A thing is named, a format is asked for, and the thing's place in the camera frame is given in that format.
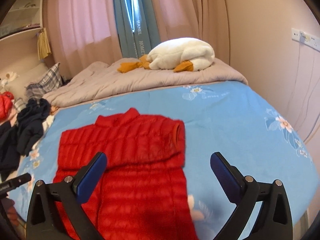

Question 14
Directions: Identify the pink curtain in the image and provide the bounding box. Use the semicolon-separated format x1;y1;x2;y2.
46;0;123;78
146;0;232;63

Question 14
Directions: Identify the plaid pillow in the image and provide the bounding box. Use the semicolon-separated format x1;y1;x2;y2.
25;62;63;99

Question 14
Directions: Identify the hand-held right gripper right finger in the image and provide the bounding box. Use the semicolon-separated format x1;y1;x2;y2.
209;151;293;240

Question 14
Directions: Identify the cream plush toy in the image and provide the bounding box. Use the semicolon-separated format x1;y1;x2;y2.
0;71;17;86

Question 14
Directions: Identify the yellow tassel fringe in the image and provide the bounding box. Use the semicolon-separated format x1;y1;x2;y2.
37;28;52;60

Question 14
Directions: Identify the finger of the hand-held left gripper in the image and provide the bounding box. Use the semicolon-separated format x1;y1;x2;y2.
7;172;32;191

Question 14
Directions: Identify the red down jacket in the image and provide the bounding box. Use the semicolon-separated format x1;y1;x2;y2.
0;91;14;122
52;107;200;240

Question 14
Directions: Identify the thin wall cable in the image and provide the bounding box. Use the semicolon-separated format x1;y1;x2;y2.
287;42;303;122

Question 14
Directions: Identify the plaid cloth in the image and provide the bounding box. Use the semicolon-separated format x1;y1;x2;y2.
13;98;25;112

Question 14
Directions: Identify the white cloth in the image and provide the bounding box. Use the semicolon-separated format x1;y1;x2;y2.
41;114;55;128

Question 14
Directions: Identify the white wall shelf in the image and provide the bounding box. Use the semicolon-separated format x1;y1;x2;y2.
0;0;47;42

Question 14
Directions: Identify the blue curtain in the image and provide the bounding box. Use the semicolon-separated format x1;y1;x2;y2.
112;0;161;59

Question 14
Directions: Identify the white wall power strip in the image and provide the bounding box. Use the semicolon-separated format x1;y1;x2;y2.
291;27;320;47

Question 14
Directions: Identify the navy hooded jacket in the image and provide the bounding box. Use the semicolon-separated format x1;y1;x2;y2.
17;98;52;156

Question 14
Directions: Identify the beige pillow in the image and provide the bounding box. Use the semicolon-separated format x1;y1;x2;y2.
0;62;51;94

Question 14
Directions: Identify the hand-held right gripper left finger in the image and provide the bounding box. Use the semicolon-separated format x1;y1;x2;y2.
26;151;108;240

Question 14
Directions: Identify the blue floral bedsheet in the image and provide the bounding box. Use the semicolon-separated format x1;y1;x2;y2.
7;83;314;240

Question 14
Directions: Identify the white goose plush toy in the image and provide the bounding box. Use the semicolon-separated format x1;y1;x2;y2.
117;37;216;74

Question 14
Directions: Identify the grey quilt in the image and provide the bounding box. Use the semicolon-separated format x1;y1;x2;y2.
42;57;249;108

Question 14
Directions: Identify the folded red down jacket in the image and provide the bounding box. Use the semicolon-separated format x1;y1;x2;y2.
0;91;14;122

